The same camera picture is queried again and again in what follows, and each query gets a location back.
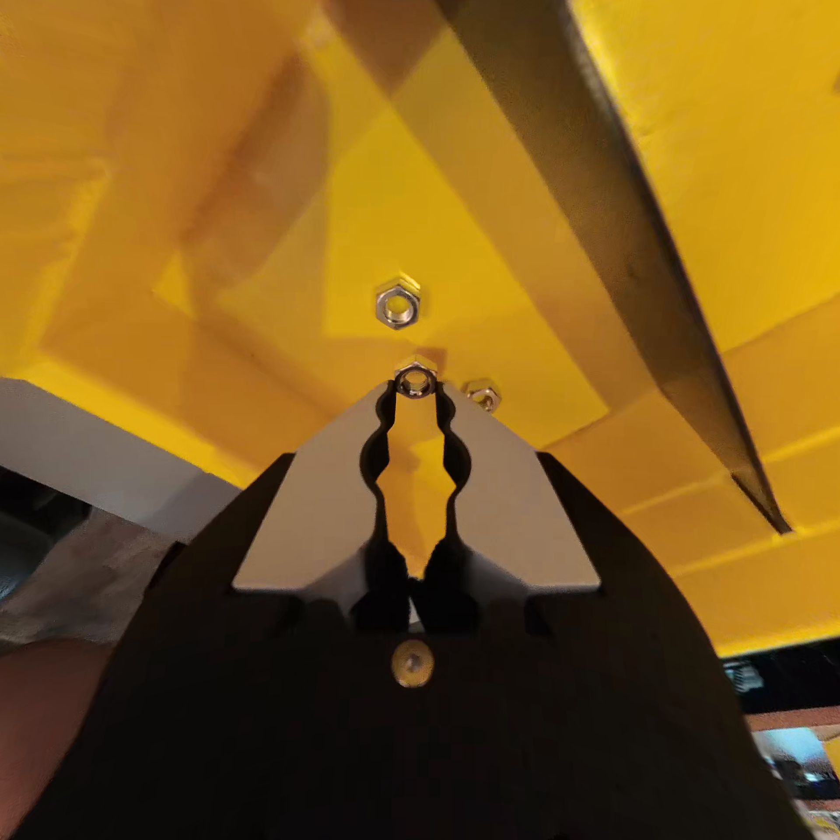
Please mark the steel hex nut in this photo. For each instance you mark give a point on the steel hex nut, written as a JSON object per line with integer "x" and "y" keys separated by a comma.
{"x": 401, "y": 384}
{"x": 474, "y": 397}
{"x": 386, "y": 308}

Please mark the person's white shirt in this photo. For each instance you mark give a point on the person's white shirt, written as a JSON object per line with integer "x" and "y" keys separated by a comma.
{"x": 79, "y": 577}

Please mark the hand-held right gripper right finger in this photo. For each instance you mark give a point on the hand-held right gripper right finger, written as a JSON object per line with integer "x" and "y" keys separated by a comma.
{"x": 525, "y": 518}

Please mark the black bin divider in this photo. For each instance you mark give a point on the black bin divider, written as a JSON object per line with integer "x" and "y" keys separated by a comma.
{"x": 590, "y": 197}

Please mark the person's left forearm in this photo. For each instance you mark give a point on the person's left forearm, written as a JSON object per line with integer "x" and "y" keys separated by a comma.
{"x": 39, "y": 722}

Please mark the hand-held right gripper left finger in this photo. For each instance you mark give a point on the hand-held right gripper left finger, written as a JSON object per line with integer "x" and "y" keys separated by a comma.
{"x": 315, "y": 518}

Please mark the yellow plastic bin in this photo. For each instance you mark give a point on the yellow plastic bin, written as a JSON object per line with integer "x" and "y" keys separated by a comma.
{"x": 197, "y": 131}

